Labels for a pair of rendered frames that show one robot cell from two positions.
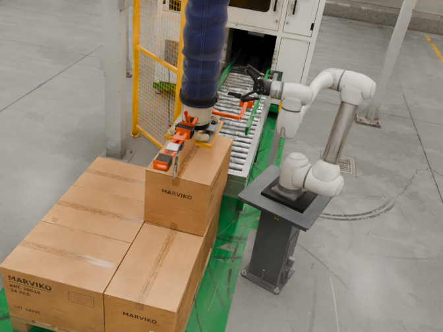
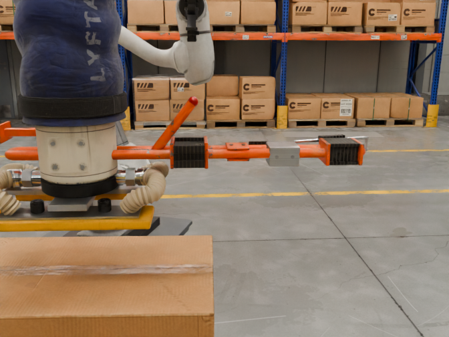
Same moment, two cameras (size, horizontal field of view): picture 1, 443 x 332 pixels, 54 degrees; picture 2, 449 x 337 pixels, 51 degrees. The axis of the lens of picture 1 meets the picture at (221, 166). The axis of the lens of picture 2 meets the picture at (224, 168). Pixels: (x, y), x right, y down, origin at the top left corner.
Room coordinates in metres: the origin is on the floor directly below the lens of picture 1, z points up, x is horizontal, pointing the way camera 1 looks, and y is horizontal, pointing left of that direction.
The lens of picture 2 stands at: (2.27, 1.27, 1.48)
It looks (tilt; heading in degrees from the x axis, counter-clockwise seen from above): 15 degrees down; 258
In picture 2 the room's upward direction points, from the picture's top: straight up
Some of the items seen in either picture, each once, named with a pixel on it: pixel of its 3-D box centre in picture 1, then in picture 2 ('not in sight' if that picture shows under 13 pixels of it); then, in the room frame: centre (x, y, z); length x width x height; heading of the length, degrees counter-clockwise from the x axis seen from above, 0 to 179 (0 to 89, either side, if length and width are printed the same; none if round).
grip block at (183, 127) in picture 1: (184, 130); (189, 152); (2.13, 0.23, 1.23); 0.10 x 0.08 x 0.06; 82
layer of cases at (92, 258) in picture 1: (128, 242); not in sight; (2.12, 0.54, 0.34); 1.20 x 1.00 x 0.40; 172
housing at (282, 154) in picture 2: (173, 149); (282, 153); (1.92, 0.26, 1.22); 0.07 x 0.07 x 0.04; 82
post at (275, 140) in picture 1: (272, 155); not in sight; (3.25, -0.43, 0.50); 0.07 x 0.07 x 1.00; 82
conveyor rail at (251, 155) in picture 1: (262, 121); not in sight; (3.86, -0.33, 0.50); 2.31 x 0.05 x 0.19; 172
